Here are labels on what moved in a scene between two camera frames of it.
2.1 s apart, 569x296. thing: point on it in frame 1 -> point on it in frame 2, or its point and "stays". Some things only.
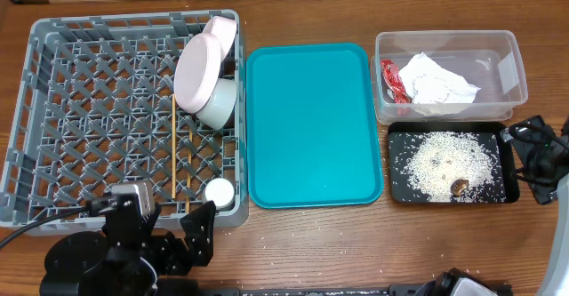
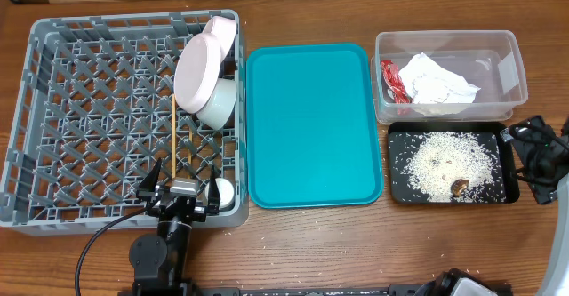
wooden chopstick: x=173 y=145 stays
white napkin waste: x=434 y=90 stays
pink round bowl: x=224 y=29 stays
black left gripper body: x=168 y=260 -> x=197 y=214
